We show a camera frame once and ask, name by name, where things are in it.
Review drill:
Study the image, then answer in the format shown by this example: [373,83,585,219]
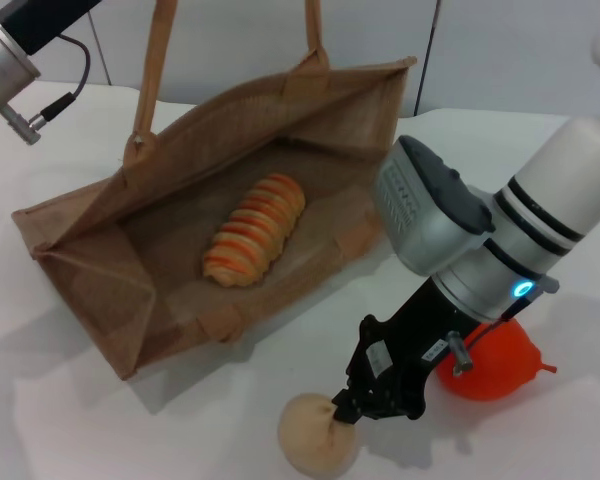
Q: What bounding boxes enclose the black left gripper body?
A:
[0,0,102,56]

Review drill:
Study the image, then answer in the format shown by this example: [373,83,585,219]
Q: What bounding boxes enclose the beige round fruit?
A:
[277,393,360,476]

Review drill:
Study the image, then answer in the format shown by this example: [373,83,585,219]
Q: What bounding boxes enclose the brown jute tote bag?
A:
[10,0,417,382]

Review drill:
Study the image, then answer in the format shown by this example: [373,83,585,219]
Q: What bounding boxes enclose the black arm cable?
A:
[444,294,531,376]
[4,34,90,147]

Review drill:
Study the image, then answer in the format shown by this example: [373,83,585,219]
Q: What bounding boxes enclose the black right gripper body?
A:
[346,275,481,420]

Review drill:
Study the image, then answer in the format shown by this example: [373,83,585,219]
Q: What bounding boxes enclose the orange striped bread loaf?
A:
[202,173,307,290]

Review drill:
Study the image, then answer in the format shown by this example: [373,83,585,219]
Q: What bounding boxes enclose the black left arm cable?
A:
[4,34,90,147]

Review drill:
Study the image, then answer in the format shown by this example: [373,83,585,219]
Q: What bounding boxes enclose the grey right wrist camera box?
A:
[372,134,496,277]

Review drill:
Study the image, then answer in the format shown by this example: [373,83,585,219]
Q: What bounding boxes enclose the red pear shaped toy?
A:
[435,317,559,403]

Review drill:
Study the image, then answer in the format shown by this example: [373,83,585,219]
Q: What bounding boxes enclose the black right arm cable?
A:
[444,294,531,376]

